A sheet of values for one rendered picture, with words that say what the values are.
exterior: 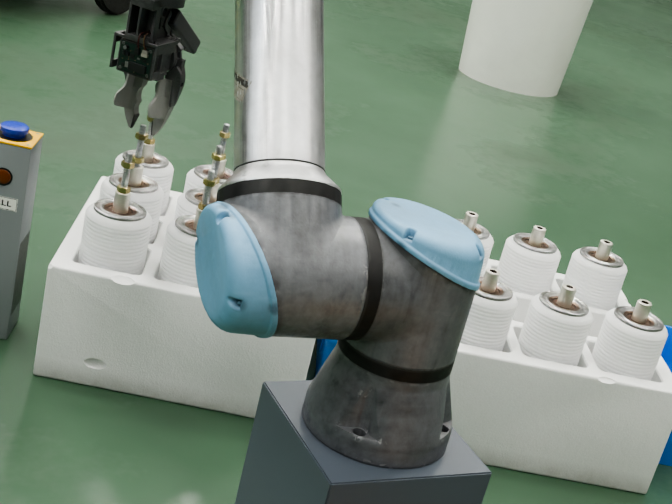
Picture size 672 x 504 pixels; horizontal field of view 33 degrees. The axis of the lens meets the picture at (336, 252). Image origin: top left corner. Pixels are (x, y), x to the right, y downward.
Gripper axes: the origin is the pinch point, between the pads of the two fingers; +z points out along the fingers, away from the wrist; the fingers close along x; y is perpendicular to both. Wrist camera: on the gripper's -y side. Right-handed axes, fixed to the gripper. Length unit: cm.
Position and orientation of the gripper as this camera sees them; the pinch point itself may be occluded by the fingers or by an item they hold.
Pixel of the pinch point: (145, 121)
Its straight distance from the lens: 174.6
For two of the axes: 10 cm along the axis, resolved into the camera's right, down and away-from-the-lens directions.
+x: 9.1, 3.3, -2.6
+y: -3.6, 2.8, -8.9
